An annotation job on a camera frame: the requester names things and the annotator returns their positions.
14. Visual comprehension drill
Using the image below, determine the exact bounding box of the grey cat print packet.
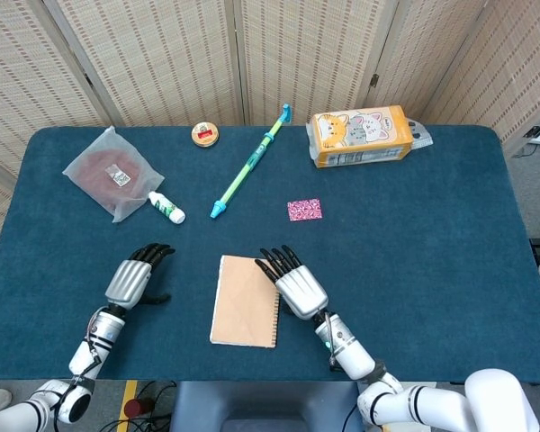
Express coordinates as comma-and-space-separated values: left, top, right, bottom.
407, 119, 435, 149

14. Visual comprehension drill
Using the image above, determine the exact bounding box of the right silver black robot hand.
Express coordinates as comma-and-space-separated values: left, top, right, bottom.
255, 245, 329, 321

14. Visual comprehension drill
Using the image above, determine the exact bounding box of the round gold tin red label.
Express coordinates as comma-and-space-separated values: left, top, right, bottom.
190, 121, 221, 149

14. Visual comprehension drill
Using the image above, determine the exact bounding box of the woven folding screen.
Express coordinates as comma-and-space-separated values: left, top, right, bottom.
0, 0, 540, 280

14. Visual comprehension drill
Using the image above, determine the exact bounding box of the red round knob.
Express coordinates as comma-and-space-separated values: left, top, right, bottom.
123, 396, 155, 419

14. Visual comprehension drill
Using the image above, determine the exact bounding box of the black floor cable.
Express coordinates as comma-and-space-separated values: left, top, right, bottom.
101, 381, 176, 432

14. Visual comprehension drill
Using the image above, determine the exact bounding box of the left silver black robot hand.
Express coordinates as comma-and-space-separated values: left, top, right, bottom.
103, 242, 176, 312

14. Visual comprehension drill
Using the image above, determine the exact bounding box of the orange cat tissue pack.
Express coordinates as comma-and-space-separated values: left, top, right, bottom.
305, 104, 416, 170

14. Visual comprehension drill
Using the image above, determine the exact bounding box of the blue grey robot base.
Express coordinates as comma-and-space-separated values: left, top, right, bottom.
168, 381, 365, 432

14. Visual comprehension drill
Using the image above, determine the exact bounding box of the green blue toy water pump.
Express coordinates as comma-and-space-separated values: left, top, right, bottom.
209, 103, 294, 221

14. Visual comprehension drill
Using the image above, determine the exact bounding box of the brown cover spiral notebook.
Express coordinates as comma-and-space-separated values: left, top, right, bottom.
209, 255, 282, 350

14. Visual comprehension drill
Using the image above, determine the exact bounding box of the translucent bag with brown pad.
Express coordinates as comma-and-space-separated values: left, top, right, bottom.
61, 125, 166, 224

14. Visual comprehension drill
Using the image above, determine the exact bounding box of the pink patterned card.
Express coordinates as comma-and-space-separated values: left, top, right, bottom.
286, 197, 324, 223

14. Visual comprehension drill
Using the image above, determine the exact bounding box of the small white green-label bottle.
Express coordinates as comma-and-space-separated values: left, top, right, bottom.
147, 191, 187, 225

